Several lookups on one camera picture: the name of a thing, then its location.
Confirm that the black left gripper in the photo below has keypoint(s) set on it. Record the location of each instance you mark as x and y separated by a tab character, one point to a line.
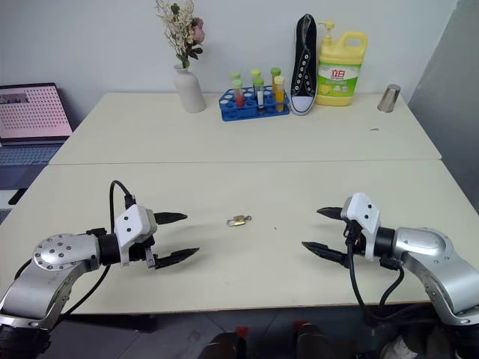
139	253

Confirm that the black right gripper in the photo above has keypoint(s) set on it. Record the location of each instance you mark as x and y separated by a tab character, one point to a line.
358	241

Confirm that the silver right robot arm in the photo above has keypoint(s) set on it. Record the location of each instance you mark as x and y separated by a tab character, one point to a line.
430	254

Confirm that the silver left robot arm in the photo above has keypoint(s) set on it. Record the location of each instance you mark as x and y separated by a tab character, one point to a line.
56	261

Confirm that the small brass padlock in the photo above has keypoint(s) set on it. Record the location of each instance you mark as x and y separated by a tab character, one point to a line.
237	221

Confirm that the dark rounded shape red tip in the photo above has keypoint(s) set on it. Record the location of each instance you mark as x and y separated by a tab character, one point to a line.
312	342
224	346

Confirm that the white grey shoe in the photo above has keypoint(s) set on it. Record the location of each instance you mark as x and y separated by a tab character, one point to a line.
398	348

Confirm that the blue test tube rack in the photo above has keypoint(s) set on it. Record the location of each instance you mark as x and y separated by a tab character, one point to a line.
250	112

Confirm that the white ceramic vase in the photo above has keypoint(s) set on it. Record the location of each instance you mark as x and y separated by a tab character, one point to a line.
191	91

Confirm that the silver metal cup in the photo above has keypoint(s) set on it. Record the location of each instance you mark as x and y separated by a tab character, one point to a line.
389	98

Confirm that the yellow-capped tube orange liquid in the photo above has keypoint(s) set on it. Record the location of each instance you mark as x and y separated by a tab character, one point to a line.
279	93

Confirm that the yellow detergent pump bottle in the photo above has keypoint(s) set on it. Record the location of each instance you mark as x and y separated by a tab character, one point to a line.
338	78

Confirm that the green-capped tube white label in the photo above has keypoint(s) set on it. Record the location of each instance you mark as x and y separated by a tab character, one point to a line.
259	93

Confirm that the green-capped tube red liquid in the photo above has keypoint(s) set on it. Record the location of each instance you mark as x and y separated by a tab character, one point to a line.
237	93

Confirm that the black canvas sneaker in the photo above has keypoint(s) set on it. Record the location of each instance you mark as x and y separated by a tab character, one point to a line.
304	75

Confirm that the black flat phone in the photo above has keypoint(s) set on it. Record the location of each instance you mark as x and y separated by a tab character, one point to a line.
16	197

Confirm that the green-capped test tube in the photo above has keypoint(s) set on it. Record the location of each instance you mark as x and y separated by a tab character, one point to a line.
235	75
256	73
275	71

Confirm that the open laptop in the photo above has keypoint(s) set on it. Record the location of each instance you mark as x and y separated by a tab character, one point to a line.
33	112

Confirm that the dried flower bouquet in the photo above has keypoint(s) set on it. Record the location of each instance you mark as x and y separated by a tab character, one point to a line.
187	33

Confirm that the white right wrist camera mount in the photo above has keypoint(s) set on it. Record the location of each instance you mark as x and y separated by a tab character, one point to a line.
365	218

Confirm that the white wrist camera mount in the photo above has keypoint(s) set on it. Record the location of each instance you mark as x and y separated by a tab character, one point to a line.
134	224
365	218

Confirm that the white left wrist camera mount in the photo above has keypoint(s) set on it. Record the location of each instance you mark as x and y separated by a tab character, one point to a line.
134	224

